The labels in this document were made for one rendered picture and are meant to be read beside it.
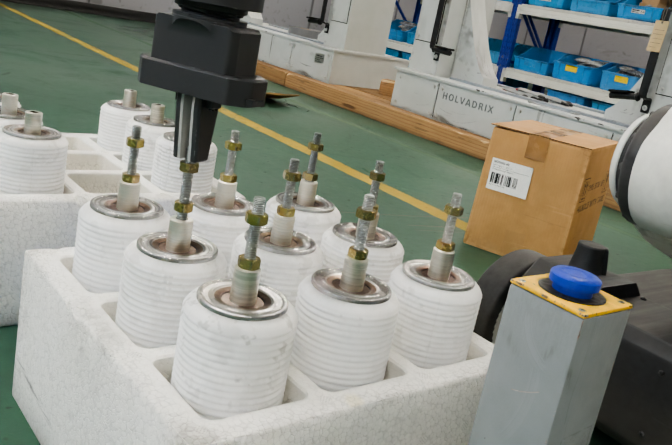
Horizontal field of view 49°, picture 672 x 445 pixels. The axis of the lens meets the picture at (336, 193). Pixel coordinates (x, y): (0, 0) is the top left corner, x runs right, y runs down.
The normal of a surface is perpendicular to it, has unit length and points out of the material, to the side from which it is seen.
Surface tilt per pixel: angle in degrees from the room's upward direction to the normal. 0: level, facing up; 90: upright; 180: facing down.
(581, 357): 90
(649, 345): 46
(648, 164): 85
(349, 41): 90
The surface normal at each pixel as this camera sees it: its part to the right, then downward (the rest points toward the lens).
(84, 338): -0.77, 0.01
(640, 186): -0.81, 0.23
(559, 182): -0.56, 0.10
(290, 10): 0.58, 0.31
